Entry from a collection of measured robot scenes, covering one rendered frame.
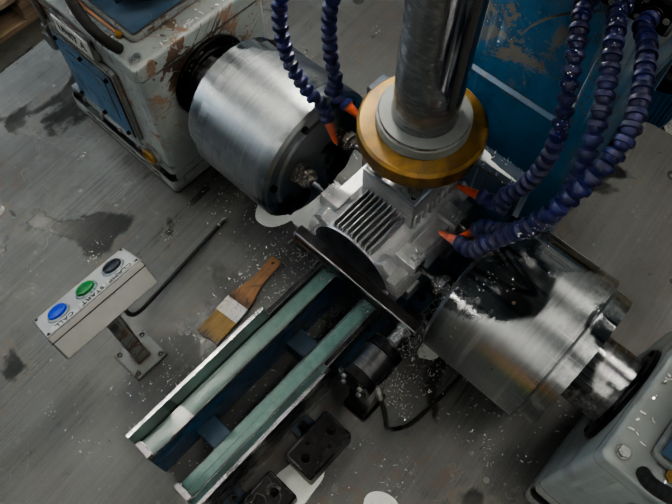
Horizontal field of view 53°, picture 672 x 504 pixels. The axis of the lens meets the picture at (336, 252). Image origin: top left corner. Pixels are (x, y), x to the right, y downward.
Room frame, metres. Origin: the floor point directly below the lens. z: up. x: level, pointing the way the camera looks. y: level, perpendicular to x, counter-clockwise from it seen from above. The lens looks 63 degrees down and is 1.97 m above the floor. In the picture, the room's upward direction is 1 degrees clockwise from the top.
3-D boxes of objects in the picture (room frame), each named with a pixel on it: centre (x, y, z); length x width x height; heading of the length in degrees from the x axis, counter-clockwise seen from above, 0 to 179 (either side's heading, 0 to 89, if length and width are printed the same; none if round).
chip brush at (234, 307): (0.49, 0.18, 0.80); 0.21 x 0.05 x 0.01; 143
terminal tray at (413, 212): (0.57, -0.12, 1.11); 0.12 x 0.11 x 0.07; 138
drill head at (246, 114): (0.75, 0.14, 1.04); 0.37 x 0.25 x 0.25; 48
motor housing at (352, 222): (0.54, -0.09, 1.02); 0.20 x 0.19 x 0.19; 138
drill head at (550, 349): (0.35, -0.30, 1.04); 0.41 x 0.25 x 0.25; 48
